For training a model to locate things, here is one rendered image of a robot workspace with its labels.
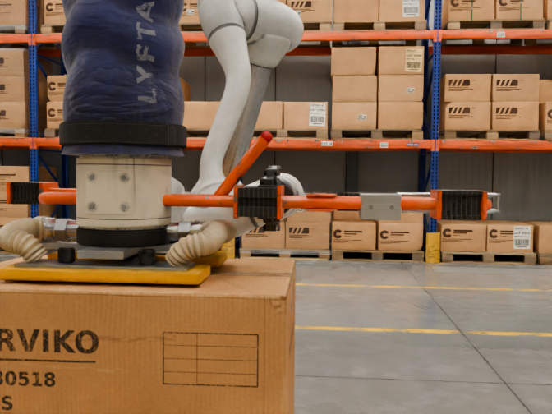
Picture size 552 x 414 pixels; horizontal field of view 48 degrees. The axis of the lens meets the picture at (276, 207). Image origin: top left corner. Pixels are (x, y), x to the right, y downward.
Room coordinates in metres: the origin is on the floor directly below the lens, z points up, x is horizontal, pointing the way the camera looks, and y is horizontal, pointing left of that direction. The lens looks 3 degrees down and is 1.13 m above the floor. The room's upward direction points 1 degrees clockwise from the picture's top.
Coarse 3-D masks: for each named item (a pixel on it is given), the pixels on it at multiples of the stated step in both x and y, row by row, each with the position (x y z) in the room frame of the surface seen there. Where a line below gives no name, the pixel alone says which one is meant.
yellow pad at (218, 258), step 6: (54, 252) 1.20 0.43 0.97; (156, 252) 1.19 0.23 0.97; (162, 252) 1.19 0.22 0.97; (216, 252) 1.23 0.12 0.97; (222, 252) 1.23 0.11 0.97; (48, 258) 1.19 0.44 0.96; (54, 258) 1.19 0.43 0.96; (138, 258) 1.17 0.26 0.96; (156, 258) 1.17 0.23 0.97; (162, 258) 1.17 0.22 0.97; (198, 258) 1.17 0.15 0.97; (204, 258) 1.16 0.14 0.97; (210, 258) 1.16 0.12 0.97; (216, 258) 1.16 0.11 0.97; (222, 258) 1.19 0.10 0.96; (210, 264) 1.16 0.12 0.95; (216, 264) 1.16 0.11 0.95
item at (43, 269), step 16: (64, 256) 1.03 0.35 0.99; (144, 256) 1.02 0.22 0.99; (0, 272) 1.00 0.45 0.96; (16, 272) 0.99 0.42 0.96; (32, 272) 0.99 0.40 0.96; (48, 272) 0.99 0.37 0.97; (64, 272) 0.99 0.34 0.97; (80, 272) 0.99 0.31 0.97; (96, 272) 0.99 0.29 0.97; (112, 272) 0.98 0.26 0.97; (128, 272) 0.98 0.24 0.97; (144, 272) 0.98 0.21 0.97; (160, 272) 0.98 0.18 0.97; (176, 272) 0.98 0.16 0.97; (192, 272) 0.98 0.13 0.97; (208, 272) 1.05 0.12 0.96
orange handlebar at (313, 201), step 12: (48, 192) 1.12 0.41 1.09; (60, 192) 1.15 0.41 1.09; (72, 192) 1.15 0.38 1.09; (312, 192) 1.10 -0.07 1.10; (48, 204) 1.12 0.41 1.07; (60, 204) 1.11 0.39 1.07; (72, 204) 1.11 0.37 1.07; (168, 204) 1.09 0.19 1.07; (180, 204) 1.09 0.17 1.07; (192, 204) 1.09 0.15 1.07; (204, 204) 1.09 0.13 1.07; (216, 204) 1.09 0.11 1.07; (228, 204) 1.08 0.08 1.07; (288, 204) 1.08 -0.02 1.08; (300, 204) 1.07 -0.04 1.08; (312, 204) 1.07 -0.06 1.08; (324, 204) 1.07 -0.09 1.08; (336, 204) 1.07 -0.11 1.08; (348, 204) 1.07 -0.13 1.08; (360, 204) 1.07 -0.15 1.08; (408, 204) 1.06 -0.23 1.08; (420, 204) 1.06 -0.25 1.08; (432, 204) 1.06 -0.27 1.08
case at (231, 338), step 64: (0, 320) 0.96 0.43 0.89; (64, 320) 0.95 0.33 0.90; (128, 320) 0.94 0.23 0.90; (192, 320) 0.94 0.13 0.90; (256, 320) 0.93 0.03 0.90; (0, 384) 0.96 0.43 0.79; (64, 384) 0.95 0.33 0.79; (128, 384) 0.94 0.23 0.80; (192, 384) 0.94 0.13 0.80; (256, 384) 0.93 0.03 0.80
